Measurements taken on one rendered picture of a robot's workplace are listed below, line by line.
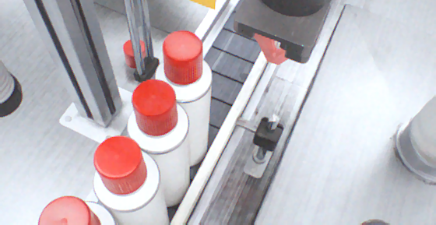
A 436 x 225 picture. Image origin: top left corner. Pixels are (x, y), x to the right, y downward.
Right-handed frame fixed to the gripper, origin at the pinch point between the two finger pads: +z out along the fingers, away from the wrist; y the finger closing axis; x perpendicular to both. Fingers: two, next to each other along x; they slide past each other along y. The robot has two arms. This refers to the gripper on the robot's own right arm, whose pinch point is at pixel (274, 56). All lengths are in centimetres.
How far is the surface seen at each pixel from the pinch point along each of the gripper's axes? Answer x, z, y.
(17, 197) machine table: 23.8, 18.0, -21.4
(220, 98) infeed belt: 5.6, 13.4, 0.5
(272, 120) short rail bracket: -2.1, 6.6, -3.3
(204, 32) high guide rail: 9.5, 5.3, 3.6
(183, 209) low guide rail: 2.8, 9.7, -15.7
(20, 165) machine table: 26.1, 18.0, -17.8
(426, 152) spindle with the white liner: -19.6, 9.0, 1.8
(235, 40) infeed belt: 7.6, 13.6, 10.4
